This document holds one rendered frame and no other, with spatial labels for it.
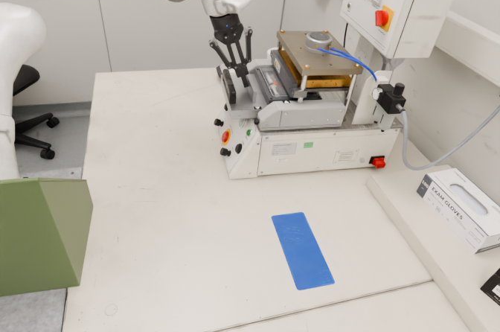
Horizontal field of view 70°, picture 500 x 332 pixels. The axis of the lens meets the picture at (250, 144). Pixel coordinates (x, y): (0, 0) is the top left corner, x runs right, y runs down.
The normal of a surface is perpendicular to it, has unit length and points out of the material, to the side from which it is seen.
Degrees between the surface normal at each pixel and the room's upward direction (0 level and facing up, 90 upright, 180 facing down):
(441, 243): 0
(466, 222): 87
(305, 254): 0
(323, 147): 90
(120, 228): 0
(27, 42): 100
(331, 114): 90
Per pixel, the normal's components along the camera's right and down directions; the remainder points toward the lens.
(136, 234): 0.08, -0.78
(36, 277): 0.20, 0.62
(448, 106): -0.96, 0.10
